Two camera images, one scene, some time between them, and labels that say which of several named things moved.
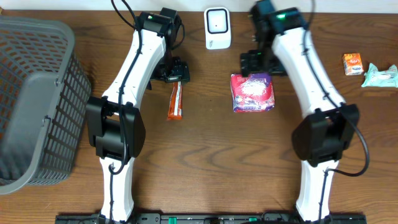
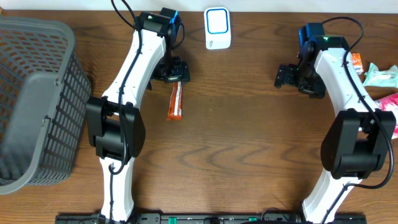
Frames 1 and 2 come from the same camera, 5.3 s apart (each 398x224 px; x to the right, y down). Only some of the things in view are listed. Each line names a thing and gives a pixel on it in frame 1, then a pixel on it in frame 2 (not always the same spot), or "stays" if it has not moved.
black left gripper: (175, 74) stays
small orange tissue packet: (352, 64) stays
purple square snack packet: (252, 93) to (389, 103)
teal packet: (374, 78) stays
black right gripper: (250, 63) to (285, 76)
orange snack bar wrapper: (175, 111) stays
